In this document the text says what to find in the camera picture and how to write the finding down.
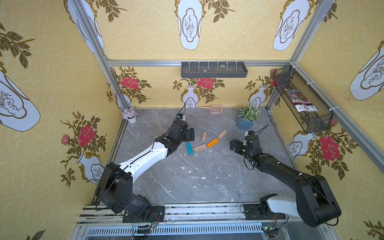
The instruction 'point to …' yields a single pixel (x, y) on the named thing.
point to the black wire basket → (312, 113)
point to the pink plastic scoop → (215, 109)
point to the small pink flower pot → (130, 114)
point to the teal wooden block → (189, 148)
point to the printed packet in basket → (301, 104)
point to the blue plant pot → (243, 124)
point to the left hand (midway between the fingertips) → (189, 131)
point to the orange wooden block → (212, 143)
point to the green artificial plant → (248, 113)
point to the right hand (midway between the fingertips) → (235, 145)
